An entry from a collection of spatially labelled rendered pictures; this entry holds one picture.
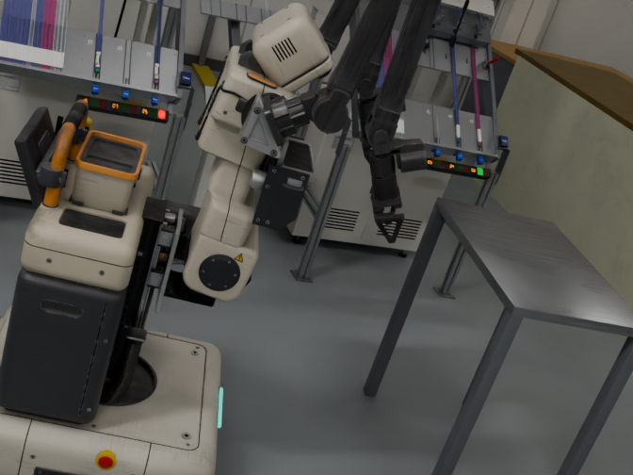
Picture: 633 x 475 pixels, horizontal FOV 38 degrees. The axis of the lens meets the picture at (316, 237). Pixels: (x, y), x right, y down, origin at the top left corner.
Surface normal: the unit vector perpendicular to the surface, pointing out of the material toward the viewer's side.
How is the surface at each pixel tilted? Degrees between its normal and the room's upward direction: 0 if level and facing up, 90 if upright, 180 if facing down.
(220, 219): 90
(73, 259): 90
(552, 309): 0
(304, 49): 90
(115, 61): 46
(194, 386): 0
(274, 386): 0
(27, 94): 90
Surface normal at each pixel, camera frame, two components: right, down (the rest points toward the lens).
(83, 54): 0.42, -0.25
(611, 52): 0.30, 0.47
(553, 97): -0.91, -0.13
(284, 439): 0.29, -0.87
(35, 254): 0.07, 0.44
